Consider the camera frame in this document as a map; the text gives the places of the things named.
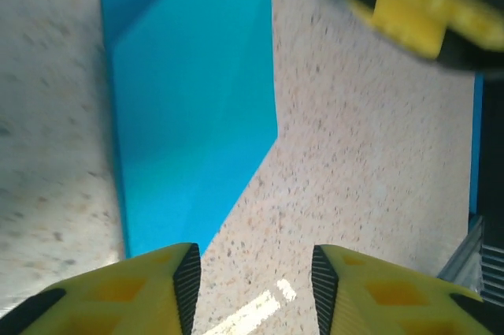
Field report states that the aluminium side rail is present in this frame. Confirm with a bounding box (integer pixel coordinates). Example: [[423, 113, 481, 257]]
[[435, 214, 504, 307]]

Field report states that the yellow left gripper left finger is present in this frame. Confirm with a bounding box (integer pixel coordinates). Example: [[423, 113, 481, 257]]
[[0, 242, 203, 335]]

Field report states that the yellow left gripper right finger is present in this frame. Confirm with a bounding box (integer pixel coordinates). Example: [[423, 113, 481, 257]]
[[311, 244, 496, 335]]

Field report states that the blue cloth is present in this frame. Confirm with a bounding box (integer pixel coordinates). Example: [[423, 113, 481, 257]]
[[97, 0, 280, 259]]

